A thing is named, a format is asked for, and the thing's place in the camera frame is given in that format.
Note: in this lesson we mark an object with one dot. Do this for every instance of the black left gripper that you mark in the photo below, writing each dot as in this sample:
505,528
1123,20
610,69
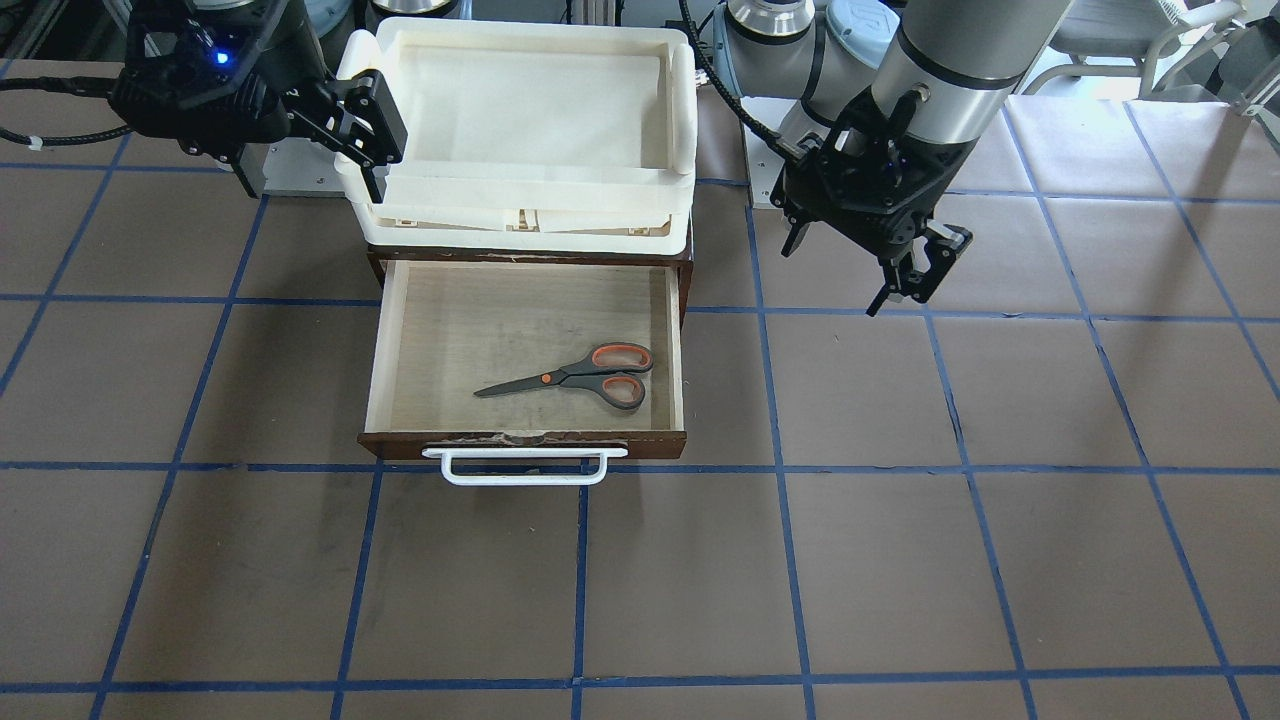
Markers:
893,222

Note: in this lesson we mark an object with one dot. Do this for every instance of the dark wooden drawer cabinet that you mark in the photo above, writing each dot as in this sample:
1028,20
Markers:
671,249

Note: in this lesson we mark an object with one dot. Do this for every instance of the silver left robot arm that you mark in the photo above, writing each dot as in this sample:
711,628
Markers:
968,56

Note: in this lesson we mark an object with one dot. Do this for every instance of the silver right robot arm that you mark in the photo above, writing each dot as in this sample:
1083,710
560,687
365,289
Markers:
221,76

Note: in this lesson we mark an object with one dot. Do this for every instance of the white foam tray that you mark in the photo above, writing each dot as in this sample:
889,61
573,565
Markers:
531,128

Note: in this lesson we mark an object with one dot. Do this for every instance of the grey chair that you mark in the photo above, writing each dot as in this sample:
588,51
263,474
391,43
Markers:
1169,46

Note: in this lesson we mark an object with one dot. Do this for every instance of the orange grey scissors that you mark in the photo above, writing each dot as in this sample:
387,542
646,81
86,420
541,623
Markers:
610,371

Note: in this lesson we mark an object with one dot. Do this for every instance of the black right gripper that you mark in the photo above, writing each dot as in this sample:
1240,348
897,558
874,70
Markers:
283,62

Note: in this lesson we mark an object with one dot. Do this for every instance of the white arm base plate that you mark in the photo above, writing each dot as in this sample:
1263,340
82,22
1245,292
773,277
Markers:
764,165
293,167

